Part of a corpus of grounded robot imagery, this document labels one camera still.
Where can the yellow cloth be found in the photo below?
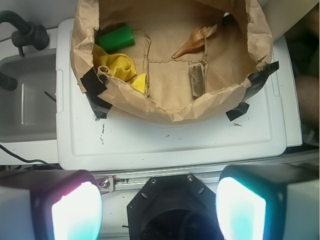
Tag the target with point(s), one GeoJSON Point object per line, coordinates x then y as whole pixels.
{"type": "Point", "coordinates": [120, 66]}

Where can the white plastic bin lid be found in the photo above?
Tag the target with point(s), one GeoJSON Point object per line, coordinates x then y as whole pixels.
{"type": "Point", "coordinates": [123, 143]}

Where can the brown paper bag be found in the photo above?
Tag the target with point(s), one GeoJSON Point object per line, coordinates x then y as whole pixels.
{"type": "Point", "coordinates": [240, 48]}

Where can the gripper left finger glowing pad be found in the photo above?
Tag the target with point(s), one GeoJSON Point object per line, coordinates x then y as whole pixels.
{"type": "Point", "coordinates": [49, 205]}

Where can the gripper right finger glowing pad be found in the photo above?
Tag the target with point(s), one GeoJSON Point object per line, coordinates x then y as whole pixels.
{"type": "Point", "coordinates": [269, 202]}

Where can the orange conch shell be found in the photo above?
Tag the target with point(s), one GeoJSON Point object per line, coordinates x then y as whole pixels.
{"type": "Point", "coordinates": [196, 41]}

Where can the aluminium rail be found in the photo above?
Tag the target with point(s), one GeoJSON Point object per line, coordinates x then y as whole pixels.
{"type": "Point", "coordinates": [111, 181]}

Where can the dark wood chip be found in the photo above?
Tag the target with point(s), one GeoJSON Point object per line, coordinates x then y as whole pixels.
{"type": "Point", "coordinates": [196, 79]}

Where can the grey plastic tub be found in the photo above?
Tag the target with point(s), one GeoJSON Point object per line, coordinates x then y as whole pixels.
{"type": "Point", "coordinates": [28, 113]}

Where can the green cylinder block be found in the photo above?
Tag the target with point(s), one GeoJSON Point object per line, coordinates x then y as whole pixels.
{"type": "Point", "coordinates": [116, 39]}

